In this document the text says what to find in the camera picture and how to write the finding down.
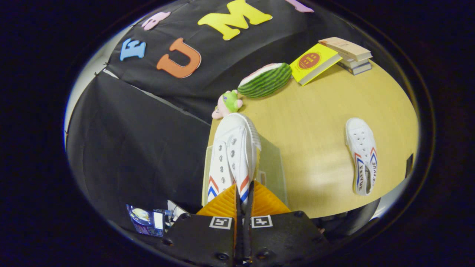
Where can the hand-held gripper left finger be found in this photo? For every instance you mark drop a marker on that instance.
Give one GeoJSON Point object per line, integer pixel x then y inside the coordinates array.
{"type": "Point", "coordinates": [200, 237]}

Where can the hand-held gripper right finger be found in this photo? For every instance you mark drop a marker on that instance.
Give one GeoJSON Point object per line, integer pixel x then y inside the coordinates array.
{"type": "Point", "coordinates": [285, 237]}

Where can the cream fabric storage box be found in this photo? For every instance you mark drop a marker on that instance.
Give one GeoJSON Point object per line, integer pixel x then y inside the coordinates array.
{"type": "Point", "coordinates": [272, 167]}

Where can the white canvas shoe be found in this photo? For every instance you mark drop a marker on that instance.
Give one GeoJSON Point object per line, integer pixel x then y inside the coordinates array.
{"type": "Point", "coordinates": [360, 141]}
{"type": "Point", "coordinates": [233, 148]}

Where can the blue printed box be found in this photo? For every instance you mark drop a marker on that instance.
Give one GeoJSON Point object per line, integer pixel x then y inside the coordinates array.
{"type": "Point", "coordinates": [144, 220]}

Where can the black backdrop cloth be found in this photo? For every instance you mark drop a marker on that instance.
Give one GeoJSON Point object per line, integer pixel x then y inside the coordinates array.
{"type": "Point", "coordinates": [141, 148]}

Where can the pink and green plush toy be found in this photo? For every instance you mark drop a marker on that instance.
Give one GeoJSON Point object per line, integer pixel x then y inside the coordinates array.
{"type": "Point", "coordinates": [230, 102]}

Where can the small black block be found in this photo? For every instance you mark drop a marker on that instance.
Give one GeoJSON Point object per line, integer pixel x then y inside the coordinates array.
{"type": "Point", "coordinates": [409, 165]}

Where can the watermelon slice plush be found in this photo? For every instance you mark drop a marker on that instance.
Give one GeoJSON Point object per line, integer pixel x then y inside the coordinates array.
{"type": "Point", "coordinates": [265, 79]}

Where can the yellow book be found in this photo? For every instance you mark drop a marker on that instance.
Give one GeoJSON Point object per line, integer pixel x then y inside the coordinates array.
{"type": "Point", "coordinates": [313, 61]}

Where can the grey-blue book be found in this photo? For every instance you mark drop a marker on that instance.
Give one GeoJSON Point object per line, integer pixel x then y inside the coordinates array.
{"type": "Point", "coordinates": [358, 69]}

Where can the white book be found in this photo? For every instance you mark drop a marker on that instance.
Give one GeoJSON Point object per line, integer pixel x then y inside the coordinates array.
{"type": "Point", "coordinates": [357, 62]}

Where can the beige book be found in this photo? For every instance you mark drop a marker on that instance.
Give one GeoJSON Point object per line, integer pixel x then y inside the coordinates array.
{"type": "Point", "coordinates": [345, 47]}

